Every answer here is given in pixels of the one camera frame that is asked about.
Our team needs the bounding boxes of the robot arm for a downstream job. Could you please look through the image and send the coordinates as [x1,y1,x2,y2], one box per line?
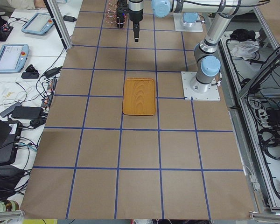
[115,0,198,31]
[151,0,269,94]

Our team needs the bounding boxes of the aluminium cable frame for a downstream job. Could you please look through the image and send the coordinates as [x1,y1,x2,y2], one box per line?
[220,3,280,213]

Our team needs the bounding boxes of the teach pendant far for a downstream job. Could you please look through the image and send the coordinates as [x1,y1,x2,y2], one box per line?
[21,13,54,35]

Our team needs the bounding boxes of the copper wire wine basket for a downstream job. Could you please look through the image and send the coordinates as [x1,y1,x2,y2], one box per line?
[104,0,117,25]

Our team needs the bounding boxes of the teach pendant near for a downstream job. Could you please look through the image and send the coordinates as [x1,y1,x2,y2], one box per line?
[0,44,29,74]

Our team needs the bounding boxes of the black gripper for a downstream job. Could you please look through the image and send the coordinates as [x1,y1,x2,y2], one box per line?
[128,0,144,42]
[116,0,128,28]

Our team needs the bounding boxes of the wooden tray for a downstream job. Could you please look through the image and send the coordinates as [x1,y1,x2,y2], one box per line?
[122,77,156,116]

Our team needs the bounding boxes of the teach pendant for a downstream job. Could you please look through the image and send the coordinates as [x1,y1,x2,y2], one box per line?
[0,44,29,74]
[21,13,54,35]

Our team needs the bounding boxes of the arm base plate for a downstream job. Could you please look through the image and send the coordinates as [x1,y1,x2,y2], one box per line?
[181,71,220,101]
[173,12,204,33]

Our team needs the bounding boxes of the aluminium frame post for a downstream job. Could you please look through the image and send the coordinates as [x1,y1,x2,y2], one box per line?
[44,0,72,50]

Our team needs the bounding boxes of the black power brick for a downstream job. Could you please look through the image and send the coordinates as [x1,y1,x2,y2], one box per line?
[11,106,43,119]

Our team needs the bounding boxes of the black laptop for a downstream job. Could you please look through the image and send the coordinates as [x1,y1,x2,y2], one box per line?
[0,120,22,166]

